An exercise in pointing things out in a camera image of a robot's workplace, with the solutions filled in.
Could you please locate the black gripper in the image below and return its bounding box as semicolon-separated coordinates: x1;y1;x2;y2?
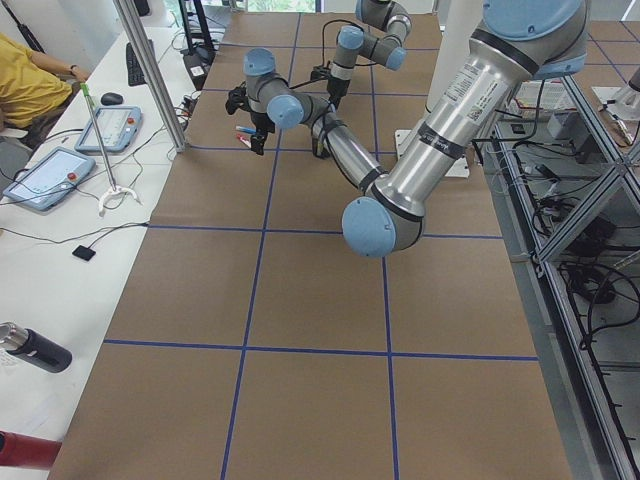
250;112;275;155
327;77;350;108

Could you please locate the blue marker pen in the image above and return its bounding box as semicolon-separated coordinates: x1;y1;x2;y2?
235;125;256;134

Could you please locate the black mesh pen cup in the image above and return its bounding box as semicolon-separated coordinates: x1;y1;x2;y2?
311;137;331;159

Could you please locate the red marker pen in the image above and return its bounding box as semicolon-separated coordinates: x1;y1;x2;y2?
236;134;252;148

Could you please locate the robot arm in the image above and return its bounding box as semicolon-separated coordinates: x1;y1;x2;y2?
242;1;590;257
327;0;412;107

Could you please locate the upper teach pendant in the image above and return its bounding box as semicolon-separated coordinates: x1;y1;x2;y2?
74;105;142;154

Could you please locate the teach pendant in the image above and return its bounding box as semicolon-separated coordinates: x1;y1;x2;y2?
3;147;96;212
74;105;142;154

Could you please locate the black keyboard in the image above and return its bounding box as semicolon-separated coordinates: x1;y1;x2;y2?
125;42;146;87

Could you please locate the black computer mouse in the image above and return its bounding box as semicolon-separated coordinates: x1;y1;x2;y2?
100;92;124;106

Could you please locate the white grabber stick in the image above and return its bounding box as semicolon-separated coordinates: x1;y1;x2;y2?
79;82;142;217

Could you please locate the small black square pad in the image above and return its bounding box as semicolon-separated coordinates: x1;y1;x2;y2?
72;245;96;262

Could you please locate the lower teach pendant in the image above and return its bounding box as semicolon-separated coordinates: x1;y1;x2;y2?
3;147;96;212

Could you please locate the person in yellow shirt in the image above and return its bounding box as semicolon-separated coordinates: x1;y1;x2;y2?
1;34;91;130

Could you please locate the black water bottle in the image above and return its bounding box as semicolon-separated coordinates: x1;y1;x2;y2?
1;322;72;373

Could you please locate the red cylinder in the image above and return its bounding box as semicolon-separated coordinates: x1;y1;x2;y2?
1;431;62;470

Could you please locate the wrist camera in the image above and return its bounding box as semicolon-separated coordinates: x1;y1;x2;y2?
310;65;331;82
225;85;251;115

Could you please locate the aluminium frame post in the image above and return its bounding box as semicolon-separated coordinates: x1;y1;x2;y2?
113;0;186;153

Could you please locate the aluminium frame rack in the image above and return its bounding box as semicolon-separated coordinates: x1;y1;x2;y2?
483;65;639;479

